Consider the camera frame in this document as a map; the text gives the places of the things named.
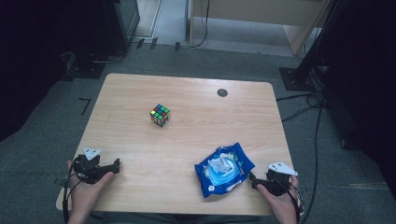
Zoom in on black cabinet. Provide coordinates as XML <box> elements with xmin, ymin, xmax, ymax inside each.
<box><xmin>103</xmin><ymin>0</ymin><xmax>141</xmax><ymax>54</ymax></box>

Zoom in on blue wet wipes packet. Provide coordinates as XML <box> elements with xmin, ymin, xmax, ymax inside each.
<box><xmin>193</xmin><ymin>142</ymin><xmax>256</xmax><ymax>199</ymax></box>

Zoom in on person's right hand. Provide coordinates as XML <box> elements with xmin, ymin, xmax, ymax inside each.
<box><xmin>256</xmin><ymin>175</ymin><xmax>301</xmax><ymax>218</ymax></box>

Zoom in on black metal stand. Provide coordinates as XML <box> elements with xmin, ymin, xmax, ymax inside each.
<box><xmin>278</xmin><ymin>0</ymin><xmax>342</xmax><ymax>92</ymax></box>

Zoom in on dark curtain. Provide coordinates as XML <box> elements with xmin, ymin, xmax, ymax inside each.
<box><xmin>0</xmin><ymin>0</ymin><xmax>108</xmax><ymax>143</ymax></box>
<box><xmin>320</xmin><ymin>0</ymin><xmax>396</xmax><ymax>202</ymax></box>

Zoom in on right hand-held gripper black cable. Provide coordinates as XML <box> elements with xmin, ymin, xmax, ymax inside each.
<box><xmin>274</xmin><ymin>174</ymin><xmax>306</xmax><ymax>224</ymax></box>

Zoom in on black looped floor cable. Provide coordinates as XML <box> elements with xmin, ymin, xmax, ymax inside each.
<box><xmin>276</xmin><ymin>91</ymin><xmax>327</xmax><ymax>123</ymax></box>

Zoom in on person's left hand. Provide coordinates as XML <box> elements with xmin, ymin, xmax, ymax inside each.
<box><xmin>66</xmin><ymin>160</ymin><xmax>116</xmax><ymax>217</ymax></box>

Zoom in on long black floor cable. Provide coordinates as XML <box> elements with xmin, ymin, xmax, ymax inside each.
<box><xmin>299</xmin><ymin>102</ymin><xmax>325</xmax><ymax>224</ymax></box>

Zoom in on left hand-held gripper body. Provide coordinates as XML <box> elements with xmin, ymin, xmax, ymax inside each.
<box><xmin>72</xmin><ymin>147</ymin><xmax>109</xmax><ymax>185</ymax></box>

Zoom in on hand-held gripper black cable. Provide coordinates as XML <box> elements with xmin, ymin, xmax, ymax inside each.
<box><xmin>61</xmin><ymin>157</ymin><xmax>82</xmax><ymax>224</ymax></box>
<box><xmin>274</xmin><ymin>174</ymin><xmax>306</xmax><ymax>224</ymax></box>

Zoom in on black hanging cable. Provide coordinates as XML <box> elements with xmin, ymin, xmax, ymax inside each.
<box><xmin>189</xmin><ymin>0</ymin><xmax>211</xmax><ymax>49</ymax></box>

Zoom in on left hand-held gripper black cable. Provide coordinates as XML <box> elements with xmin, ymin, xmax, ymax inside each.
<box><xmin>61</xmin><ymin>157</ymin><xmax>82</xmax><ymax>224</ymax></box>

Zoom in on multicoloured puzzle cube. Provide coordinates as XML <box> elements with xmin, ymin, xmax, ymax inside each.
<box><xmin>149</xmin><ymin>104</ymin><xmax>172</xmax><ymax>128</ymax></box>

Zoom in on black stand base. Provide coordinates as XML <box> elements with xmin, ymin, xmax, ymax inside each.
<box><xmin>64</xmin><ymin>50</ymin><xmax>107</xmax><ymax>80</ymax></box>

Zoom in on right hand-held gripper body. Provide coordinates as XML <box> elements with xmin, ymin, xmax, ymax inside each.
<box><xmin>263</xmin><ymin>161</ymin><xmax>299</xmax><ymax>197</ymax></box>

